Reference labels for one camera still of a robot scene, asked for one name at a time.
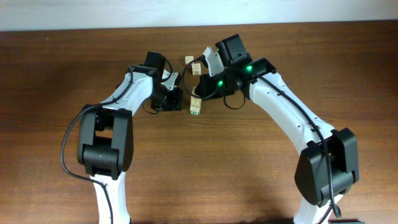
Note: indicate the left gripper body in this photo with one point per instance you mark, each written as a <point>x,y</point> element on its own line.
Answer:
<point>166,99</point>

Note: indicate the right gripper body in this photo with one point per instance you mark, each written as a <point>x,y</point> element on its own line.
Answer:
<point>216,87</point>

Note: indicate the wooden picture block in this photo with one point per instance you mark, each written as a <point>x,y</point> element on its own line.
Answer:
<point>195,102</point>

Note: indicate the green letter R block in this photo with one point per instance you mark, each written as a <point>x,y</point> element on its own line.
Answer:
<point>195,111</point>

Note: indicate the blue letter D block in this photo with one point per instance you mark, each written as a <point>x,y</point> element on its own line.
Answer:
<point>193,91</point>

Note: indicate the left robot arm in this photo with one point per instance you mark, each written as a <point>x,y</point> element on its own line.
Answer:
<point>105,143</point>

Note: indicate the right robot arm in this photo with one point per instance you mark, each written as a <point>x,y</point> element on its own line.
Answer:
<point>328,164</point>

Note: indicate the letter K block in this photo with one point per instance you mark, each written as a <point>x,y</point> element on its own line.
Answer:
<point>196,68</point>

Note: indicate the letter E block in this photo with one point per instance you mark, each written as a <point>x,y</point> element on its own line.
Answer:
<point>189,61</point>

